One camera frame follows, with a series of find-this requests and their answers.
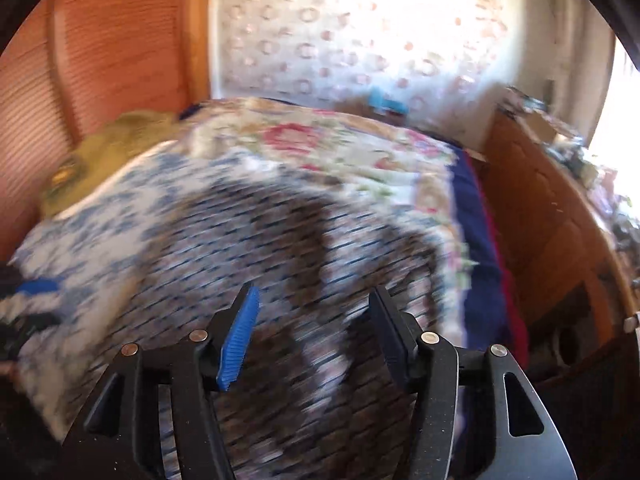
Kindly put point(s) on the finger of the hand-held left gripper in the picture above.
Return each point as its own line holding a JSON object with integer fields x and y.
{"x": 30, "y": 325}
{"x": 40, "y": 287}

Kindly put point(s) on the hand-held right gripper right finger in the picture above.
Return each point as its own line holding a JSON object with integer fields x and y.
{"x": 395, "y": 340}

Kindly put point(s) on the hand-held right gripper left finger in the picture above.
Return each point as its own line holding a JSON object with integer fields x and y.
{"x": 240, "y": 335}

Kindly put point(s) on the navy medallion print pajama top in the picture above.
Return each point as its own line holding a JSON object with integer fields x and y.
{"x": 300, "y": 385}

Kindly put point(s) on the white blue-floral bedsheet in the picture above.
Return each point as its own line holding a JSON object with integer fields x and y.
{"x": 100, "y": 230}

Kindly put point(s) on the navy blue blanket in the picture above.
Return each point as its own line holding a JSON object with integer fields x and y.
{"x": 482, "y": 260}

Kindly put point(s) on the yellow patterned pillow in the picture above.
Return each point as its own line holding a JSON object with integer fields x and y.
{"x": 100, "y": 155}

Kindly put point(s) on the wooden cabinet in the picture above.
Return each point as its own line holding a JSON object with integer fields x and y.
{"x": 545, "y": 220}

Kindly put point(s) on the pink floral quilt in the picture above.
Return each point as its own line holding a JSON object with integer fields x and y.
{"x": 325, "y": 140}

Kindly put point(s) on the blue plastic basket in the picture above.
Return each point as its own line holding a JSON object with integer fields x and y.
{"x": 387, "y": 101}

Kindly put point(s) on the cardboard box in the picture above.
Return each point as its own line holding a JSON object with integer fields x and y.
{"x": 541, "y": 126}

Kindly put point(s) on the wooden slatted headboard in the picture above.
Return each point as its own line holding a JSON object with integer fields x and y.
{"x": 115, "y": 40}

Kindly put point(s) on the circle pattern sheer curtain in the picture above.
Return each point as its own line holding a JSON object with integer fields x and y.
{"x": 360, "y": 25}

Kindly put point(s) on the bright window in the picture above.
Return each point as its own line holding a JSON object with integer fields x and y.
{"x": 617, "y": 105}

